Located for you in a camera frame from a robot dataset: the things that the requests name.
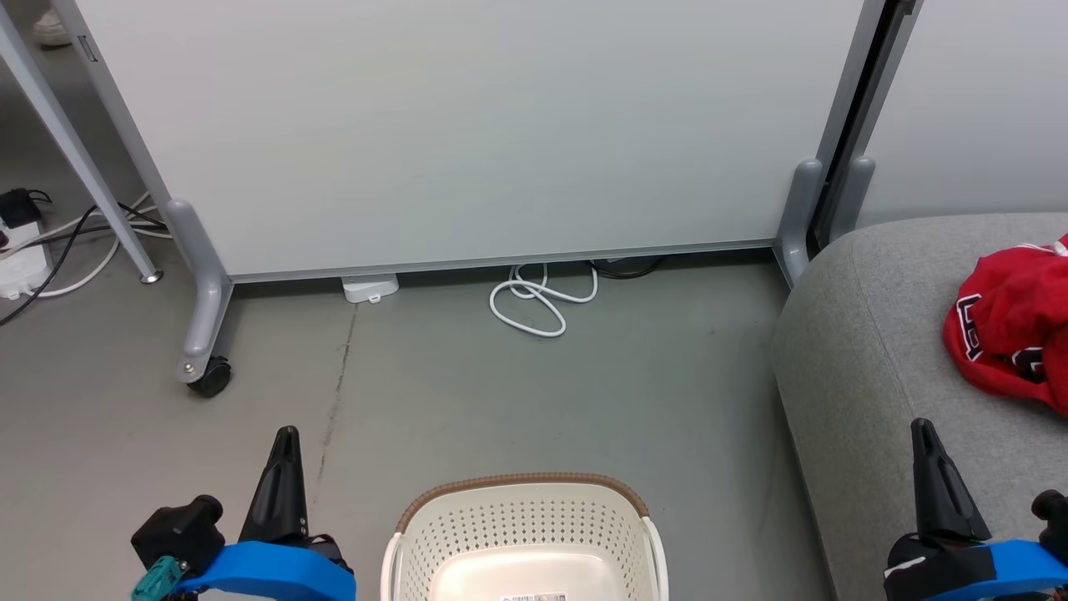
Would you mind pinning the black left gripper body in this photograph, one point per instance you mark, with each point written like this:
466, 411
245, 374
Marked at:
183, 530

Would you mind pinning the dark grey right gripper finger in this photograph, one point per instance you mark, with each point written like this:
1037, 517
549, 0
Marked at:
947, 501

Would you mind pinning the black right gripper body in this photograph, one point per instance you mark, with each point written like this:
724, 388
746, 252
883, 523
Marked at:
1053, 517

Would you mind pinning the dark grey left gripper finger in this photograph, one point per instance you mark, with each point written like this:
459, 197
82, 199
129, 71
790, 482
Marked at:
275, 501

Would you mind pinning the large red jersey white trim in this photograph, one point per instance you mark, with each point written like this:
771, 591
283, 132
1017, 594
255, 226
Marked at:
1010, 334

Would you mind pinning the cream perforated laundry basket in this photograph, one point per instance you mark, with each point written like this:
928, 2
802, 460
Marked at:
517, 517

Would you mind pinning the black caster wheel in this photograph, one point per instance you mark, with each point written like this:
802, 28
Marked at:
213, 377

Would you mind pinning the grey fabric sofa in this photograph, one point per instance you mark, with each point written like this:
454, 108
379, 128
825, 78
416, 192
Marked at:
876, 376

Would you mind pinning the long grey partition foot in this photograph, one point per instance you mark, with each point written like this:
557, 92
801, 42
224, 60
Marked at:
204, 292

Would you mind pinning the small white plastic box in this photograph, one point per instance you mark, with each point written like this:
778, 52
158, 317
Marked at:
370, 288

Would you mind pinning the white power strip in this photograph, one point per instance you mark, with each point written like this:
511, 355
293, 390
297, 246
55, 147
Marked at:
21, 267

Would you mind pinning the short grey partition foot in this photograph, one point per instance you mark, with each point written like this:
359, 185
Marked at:
853, 196
799, 217

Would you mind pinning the black power adapter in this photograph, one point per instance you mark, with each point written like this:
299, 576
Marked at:
17, 207

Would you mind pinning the grey metal table leg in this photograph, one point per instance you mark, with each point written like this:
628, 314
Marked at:
75, 150

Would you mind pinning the black object under partition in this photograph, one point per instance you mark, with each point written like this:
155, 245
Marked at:
626, 267

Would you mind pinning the narrow white partition panel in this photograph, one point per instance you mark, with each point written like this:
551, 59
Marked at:
984, 100

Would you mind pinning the wide white partition panel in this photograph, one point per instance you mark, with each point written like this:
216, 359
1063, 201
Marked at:
459, 125

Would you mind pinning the white shoe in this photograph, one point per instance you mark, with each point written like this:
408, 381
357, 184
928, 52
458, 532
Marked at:
52, 32

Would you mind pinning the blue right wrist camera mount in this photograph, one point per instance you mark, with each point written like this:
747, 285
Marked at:
1026, 569

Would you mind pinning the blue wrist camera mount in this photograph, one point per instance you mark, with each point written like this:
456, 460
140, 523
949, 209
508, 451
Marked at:
1026, 569
267, 572

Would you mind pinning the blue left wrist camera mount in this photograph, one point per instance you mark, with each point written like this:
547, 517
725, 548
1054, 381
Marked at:
267, 572

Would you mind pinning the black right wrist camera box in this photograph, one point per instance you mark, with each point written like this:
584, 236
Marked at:
934, 576

